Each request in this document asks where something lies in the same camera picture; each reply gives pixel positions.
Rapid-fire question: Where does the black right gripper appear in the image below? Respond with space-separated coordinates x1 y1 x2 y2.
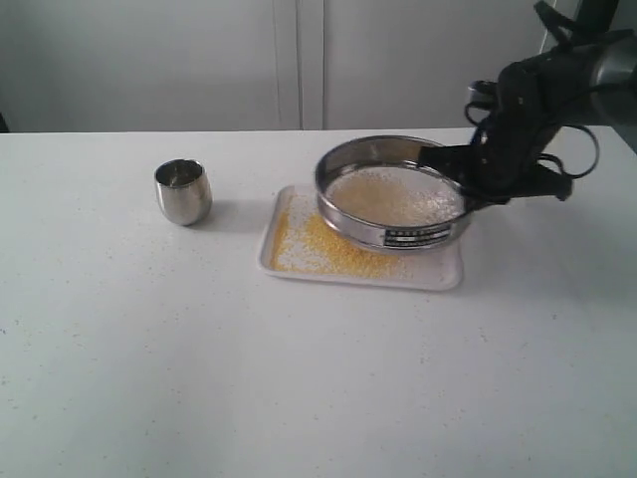
417 49 597 212

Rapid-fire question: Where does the round stainless steel sieve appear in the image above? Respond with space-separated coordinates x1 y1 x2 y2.
314 135 471 254

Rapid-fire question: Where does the yellow and white grain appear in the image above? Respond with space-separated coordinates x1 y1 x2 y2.
259 184 410 282
328 167 464 227

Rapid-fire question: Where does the stainless steel cup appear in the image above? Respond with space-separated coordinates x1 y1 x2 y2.
154 158 212 226

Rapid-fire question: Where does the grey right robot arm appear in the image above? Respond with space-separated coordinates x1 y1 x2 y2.
418 32 636 205

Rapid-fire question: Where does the white plastic tray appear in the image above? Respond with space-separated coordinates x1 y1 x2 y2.
256 184 465 293

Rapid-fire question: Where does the white cabinet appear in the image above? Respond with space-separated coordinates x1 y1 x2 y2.
1 1 550 132

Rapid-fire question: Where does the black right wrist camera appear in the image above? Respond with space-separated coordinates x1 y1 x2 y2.
464 80 498 126

